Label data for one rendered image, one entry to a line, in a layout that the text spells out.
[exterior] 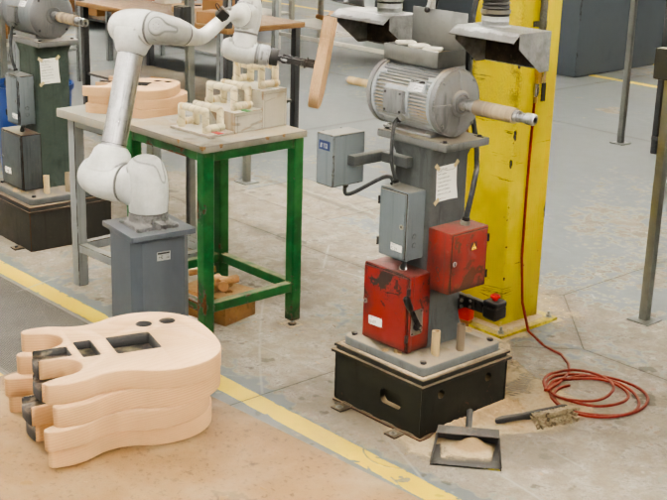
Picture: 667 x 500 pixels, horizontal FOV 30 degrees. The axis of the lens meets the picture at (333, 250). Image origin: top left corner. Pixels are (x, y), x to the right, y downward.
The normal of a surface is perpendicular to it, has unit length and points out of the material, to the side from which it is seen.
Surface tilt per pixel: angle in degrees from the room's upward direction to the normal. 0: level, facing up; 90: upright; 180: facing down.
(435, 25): 90
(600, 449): 0
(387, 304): 90
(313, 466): 0
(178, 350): 0
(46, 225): 90
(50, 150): 90
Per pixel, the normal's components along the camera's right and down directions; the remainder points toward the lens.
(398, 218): -0.74, 0.18
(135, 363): 0.03, -0.95
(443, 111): 0.56, 0.30
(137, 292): -0.18, 0.29
